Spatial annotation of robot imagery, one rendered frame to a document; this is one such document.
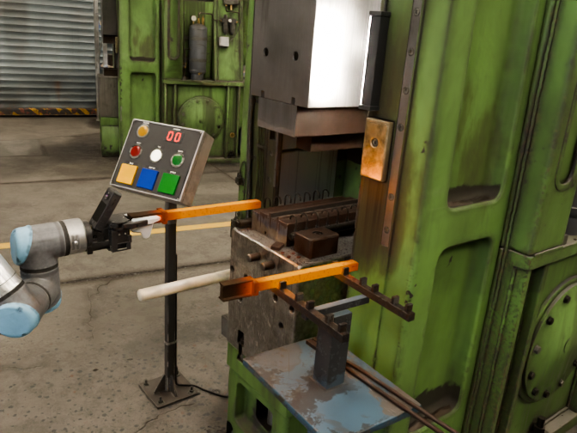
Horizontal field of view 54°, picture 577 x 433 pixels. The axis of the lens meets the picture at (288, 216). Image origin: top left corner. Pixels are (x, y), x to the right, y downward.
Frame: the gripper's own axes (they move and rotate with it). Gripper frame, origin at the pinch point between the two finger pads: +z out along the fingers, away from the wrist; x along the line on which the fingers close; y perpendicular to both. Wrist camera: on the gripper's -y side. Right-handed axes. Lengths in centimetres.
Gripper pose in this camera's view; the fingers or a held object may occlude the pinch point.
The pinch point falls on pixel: (154, 215)
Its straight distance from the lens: 161.6
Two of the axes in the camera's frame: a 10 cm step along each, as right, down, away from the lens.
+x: 6.0, 3.1, -7.4
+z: 8.0, -1.6, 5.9
